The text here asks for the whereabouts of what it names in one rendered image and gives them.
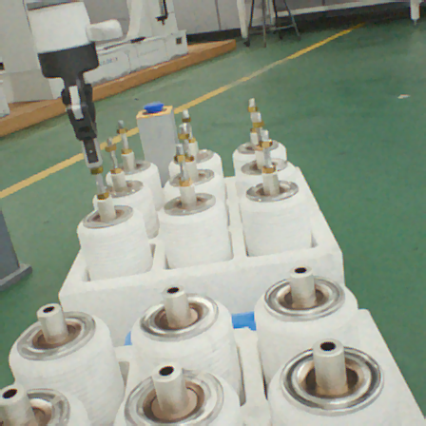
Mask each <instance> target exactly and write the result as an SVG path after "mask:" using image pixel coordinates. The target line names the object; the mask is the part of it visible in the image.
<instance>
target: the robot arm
mask: <svg viewBox="0 0 426 426"><path fill-rule="evenodd" d="M25 4H26V7H27V10H28V16H29V27H30V32H31V36H32V40H33V44H34V46H35V50H36V53H37V57H38V61H39V64H40V68H41V71H42V75H43V76H44V77H45V78H47V79H56V78H61V79H62V80H63V82H64V88H62V91H61V92H60V93H61V97H62V101H63V104H64V105H65V106H66V112H67V113H68V117H69V121H70V123H71V124H72V126H73V129H74V132H75V138H76V139H77V140H79V142H81V146H82V149H83V153H84V157H85V160H86V164H87V166H88V167H93V166H97V165H101V164H102V155H101V151H100V147H99V144H98V140H97V131H98V130H97V127H96V125H97V123H96V121H95V116H96V111H95V107H94V104H93V100H92V95H93V92H92V88H91V84H85V80H84V76H83V72H87V71H91V70H94V69H96V68H98V67H99V66H100V61H99V57H98V52H97V48H96V45H95V41H103V40H109V39H114V38H119V37H122V36H123V34H122V30H121V26H120V24H119V23H118V22H117V21H116V20H109V21H105V22H103V23H99V24H94V25H91V24H90V21H89V18H88V15H87V10H86V8H85V5H84V2H83V0H25Z"/></svg>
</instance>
